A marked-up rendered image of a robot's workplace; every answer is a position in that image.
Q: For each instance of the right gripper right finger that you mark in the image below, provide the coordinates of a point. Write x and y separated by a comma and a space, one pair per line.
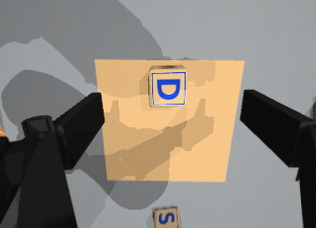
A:
292, 137

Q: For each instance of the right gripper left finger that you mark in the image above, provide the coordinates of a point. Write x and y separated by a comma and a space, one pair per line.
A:
49, 148

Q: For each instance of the tan flat mat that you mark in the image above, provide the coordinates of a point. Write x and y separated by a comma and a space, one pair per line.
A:
191, 143

